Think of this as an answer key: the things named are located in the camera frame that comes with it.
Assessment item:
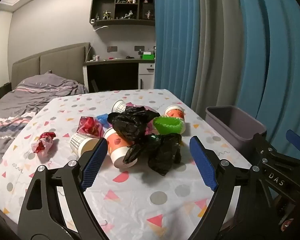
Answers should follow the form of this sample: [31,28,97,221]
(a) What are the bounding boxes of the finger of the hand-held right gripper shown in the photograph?
[285,129,300,162]
[251,132,300,195]

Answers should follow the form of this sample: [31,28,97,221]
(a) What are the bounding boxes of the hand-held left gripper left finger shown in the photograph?
[17,137,109,240]

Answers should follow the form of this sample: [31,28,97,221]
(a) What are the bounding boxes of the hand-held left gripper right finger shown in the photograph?
[189,135,282,240]

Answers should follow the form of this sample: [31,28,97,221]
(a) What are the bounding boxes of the fruit print paper cup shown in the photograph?
[103,127,138,169]

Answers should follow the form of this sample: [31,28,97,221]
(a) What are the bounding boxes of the white grid paper cup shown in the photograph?
[112,100,127,113]
[69,133,100,157]

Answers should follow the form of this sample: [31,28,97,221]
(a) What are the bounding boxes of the grey plastic bin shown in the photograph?
[205,106,267,153]

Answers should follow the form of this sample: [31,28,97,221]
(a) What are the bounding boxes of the blue silicone mat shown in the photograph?
[97,113,113,128]

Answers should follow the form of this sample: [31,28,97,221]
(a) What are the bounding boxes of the green silicone bowl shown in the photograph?
[153,116,186,134]

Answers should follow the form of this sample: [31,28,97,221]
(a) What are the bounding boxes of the large black plastic bag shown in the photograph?
[107,106,160,147]

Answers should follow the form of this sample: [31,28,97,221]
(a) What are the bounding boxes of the red white plastic bag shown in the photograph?
[31,131,57,155]

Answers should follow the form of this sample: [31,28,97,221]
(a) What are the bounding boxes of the orange print paper cup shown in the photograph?
[164,105,185,121]

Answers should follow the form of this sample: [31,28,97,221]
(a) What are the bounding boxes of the patterned white tablecloth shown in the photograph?
[0,89,253,240]

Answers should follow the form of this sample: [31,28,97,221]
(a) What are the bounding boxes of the grey striped blanket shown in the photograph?
[0,71,89,205]

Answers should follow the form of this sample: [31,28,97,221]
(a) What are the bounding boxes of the white drawer cabinet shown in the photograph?
[138,63,155,90]

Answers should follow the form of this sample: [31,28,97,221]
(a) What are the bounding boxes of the dark top desk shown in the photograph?
[83,59,155,93]

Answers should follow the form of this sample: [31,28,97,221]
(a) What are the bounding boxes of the grey padded headboard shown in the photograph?
[11,42,91,90]

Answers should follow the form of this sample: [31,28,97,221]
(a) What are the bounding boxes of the black bedside stand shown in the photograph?
[0,82,12,99]

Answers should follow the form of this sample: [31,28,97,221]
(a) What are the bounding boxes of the blue grey curtain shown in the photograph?
[154,0,300,160]

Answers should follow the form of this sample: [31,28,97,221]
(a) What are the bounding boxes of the white wardrobe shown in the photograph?
[0,10,14,100]

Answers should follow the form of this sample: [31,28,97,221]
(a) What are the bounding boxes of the group of shelf figurines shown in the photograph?
[95,0,153,20]

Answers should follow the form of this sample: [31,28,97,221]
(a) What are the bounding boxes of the dark wall shelf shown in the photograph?
[90,0,155,28]

